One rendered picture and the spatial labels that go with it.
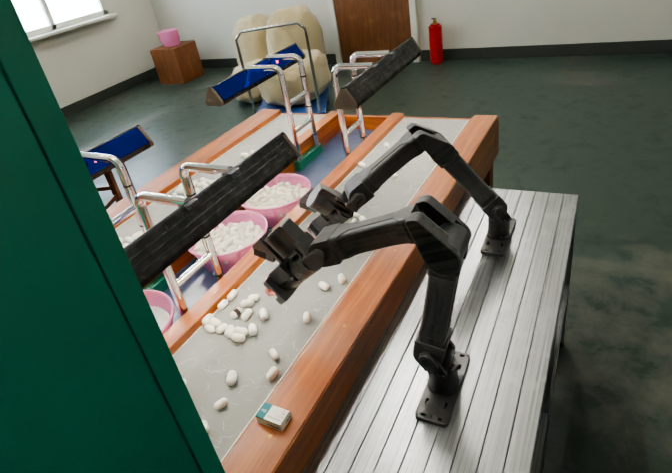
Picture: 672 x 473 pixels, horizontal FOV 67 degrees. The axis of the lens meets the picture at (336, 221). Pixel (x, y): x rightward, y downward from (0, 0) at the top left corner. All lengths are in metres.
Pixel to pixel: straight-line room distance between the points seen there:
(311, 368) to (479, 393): 0.36
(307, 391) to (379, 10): 5.38
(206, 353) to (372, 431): 0.44
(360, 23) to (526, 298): 5.16
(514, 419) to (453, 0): 5.14
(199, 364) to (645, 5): 5.18
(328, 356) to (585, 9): 4.99
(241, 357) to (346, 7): 5.39
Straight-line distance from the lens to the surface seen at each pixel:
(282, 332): 1.28
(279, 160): 1.33
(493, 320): 1.34
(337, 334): 1.20
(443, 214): 0.93
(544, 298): 1.42
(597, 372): 2.19
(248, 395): 1.17
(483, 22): 5.89
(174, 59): 7.09
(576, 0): 5.74
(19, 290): 0.51
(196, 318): 1.37
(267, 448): 1.04
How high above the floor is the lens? 1.59
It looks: 31 degrees down
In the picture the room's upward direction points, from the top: 10 degrees counter-clockwise
